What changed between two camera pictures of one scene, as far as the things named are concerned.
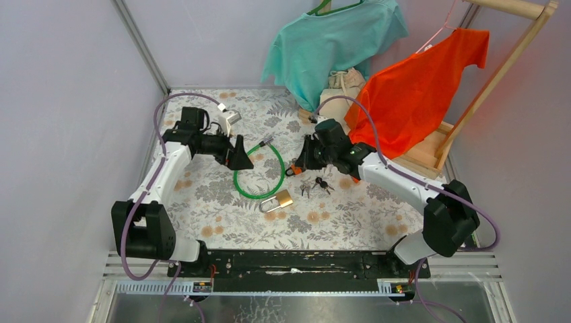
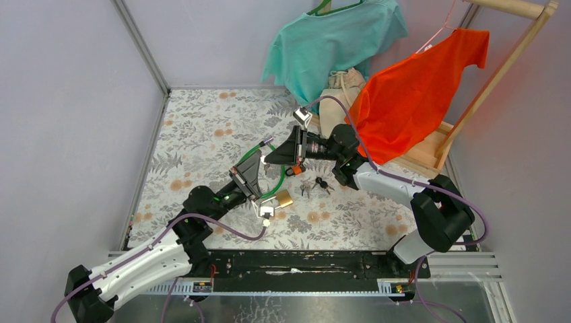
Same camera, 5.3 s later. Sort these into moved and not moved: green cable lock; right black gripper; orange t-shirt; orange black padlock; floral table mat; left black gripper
Moved: right black gripper; left black gripper
Not moved: orange black padlock; green cable lock; orange t-shirt; floral table mat
